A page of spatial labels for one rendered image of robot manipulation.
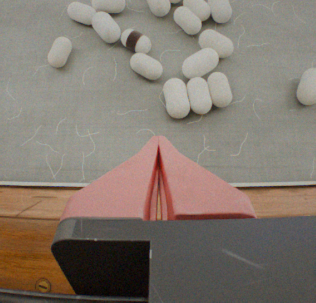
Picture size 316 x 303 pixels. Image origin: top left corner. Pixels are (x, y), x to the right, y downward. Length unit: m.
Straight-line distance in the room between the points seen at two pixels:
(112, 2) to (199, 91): 0.13
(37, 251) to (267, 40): 0.28
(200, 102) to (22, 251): 0.18
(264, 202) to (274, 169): 0.04
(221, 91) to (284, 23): 0.13
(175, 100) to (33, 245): 0.15
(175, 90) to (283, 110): 0.10
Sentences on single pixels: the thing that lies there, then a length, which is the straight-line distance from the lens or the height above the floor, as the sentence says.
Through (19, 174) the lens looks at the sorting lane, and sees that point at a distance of 0.23.
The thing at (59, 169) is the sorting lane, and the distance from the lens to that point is 0.22.
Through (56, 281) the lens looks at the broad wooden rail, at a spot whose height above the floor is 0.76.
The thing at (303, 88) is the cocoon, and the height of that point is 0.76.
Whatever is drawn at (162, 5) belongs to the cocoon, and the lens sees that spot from 0.26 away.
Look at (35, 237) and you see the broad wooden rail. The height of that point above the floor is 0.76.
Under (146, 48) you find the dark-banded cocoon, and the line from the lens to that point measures 0.23.
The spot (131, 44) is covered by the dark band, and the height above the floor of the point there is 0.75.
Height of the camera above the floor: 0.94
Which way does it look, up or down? 76 degrees down
